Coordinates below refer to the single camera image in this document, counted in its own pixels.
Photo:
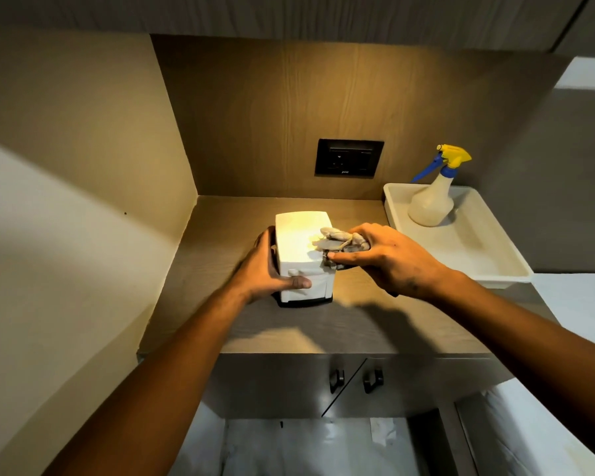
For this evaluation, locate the wooden overhead cabinet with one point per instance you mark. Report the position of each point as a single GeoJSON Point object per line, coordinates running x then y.
{"type": "Point", "coordinates": [297, 17]}

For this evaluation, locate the person's left hand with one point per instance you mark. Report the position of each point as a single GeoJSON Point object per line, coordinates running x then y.
{"type": "Point", "coordinates": [253, 272]}

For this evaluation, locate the spray bottle yellow blue nozzle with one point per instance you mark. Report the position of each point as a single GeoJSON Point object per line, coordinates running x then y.
{"type": "Point", "coordinates": [432, 200]}

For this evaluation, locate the white bed sheet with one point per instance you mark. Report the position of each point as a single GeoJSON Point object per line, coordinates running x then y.
{"type": "Point", "coordinates": [505, 436]}

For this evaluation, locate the person's left forearm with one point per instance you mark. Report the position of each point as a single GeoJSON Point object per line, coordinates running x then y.
{"type": "Point", "coordinates": [163, 386]}

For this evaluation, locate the person's right forearm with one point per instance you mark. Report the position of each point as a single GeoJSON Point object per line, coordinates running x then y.
{"type": "Point", "coordinates": [525, 342]}

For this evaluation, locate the white box dispenser black base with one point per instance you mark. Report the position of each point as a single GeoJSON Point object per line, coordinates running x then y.
{"type": "Point", "coordinates": [297, 242]}

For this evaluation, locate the grey cleaning cloth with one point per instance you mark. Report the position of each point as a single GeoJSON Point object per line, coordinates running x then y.
{"type": "Point", "coordinates": [339, 240]}

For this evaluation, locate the black wall socket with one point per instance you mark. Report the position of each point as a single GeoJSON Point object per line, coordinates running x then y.
{"type": "Point", "coordinates": [349, 158]}

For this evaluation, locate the person's right hand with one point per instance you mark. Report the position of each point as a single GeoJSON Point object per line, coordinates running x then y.
{"type": "Point", "coordinates": [401, 265]}

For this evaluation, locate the white plastic tray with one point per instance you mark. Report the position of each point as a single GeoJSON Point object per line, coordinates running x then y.
{"type": "Point", "coordinates": [476, 242]}

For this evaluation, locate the person's left thumb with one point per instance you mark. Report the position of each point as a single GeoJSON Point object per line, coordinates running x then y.
{"type": "Point", "coordinates": [296, 283]}

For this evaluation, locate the grey cabinet door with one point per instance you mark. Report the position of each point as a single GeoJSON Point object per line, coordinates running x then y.
{"type": "Point", "coordinates": [277, 384]}
{"type": "Point", "coordinates": [426, 386]}

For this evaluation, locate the person's right thumb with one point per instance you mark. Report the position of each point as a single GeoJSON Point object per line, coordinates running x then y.
{"type": "Point", "coordinates": [352, 259]}

